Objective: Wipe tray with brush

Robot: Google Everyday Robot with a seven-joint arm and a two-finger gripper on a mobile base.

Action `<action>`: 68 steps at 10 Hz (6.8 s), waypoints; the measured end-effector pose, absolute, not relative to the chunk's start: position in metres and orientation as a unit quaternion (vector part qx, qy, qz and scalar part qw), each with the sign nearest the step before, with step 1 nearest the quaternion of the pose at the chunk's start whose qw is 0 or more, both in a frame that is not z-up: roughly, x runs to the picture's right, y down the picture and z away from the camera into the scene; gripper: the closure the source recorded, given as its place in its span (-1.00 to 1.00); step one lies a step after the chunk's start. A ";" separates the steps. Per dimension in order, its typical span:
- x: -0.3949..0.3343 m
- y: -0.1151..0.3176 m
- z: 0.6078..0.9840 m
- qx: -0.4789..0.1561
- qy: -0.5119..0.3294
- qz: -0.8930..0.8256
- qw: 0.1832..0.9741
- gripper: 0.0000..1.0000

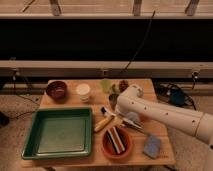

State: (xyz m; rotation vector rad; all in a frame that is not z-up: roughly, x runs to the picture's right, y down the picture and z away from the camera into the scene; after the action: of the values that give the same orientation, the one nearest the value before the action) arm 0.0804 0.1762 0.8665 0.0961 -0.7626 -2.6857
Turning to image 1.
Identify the white handled brush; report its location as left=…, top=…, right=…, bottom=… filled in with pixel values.
left=101, top=107, right=142, bottom=129

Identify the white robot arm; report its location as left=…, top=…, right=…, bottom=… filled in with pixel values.
left=116, top=84, right=213, bottom=171

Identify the green plastic tray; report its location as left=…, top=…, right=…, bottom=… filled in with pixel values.
left=22, top=108, right=93, bottom=160

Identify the light green cup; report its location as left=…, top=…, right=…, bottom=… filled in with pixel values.
left=101, top=78, right=112, bottom=94

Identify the brown pine cone object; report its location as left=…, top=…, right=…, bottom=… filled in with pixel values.
left=119, top=80, right=129, bottom=92

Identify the white paper cup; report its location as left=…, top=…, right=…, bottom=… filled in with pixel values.
left=76, top=83, right=90, bottom=102

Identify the clear plastic bag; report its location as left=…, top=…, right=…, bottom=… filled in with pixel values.
left=126, top=112, right=141, bottom=124

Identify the dark red bowl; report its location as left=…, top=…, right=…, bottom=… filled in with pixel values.
left=46, top=81, right=67, bottom=100

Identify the striped block in bowl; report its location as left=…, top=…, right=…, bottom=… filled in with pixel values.
left=107, top=126, right=126, bottom=154

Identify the wooden table board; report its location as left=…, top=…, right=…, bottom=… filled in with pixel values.
left=21, top=80, right=176, bottom=168

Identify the orange bowl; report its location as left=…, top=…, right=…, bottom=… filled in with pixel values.
left=101, top=126, right=133, bottom=160

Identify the blue sponge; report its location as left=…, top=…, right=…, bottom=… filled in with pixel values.
left=143, top=135, right=161, bottom=159

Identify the black power cable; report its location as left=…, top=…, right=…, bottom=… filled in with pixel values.
left=119, top=10, right=157, bottom=75

